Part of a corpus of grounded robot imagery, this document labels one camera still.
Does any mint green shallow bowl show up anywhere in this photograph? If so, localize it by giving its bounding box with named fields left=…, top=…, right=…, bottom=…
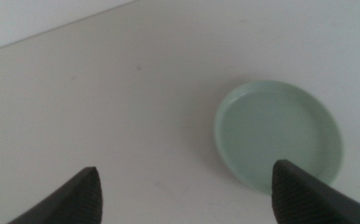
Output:
left=213, top=80, right=344, bottom=195

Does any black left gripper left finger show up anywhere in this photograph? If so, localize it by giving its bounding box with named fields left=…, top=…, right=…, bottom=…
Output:
left=7, top=166, right=103, bottom=224

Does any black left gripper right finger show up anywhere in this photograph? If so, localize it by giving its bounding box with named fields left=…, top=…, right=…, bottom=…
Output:
left=271, top=159, right=360, bottom=224

